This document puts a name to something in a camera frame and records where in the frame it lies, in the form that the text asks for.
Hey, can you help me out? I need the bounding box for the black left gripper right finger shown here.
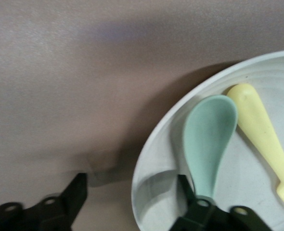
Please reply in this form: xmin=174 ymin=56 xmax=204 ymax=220
xmin=172 ymin=174 xmax=272 ymax=231

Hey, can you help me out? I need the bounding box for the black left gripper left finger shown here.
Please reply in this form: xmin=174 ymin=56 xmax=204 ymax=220
xmin=0 ymin=172 xmax=88 ymax=231

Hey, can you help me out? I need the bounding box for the round beige plate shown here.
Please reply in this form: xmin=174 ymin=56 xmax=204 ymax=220
xmin=131 ymin=49 xmax=284 ymax=231

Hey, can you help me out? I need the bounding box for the yellow plastic fork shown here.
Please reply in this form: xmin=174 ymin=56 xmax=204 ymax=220
xmin=226 ymin=83 xmax=284 ymax=215

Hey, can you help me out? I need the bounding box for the pale green plastic spoon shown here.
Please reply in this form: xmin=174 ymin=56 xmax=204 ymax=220
xmin=182 ymin=94 xmax=238 ymax=202

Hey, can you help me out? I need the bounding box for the brown table cover mat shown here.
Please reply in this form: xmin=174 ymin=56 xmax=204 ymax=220
xmin=0 ymin=0 xmax=284 ymax=231

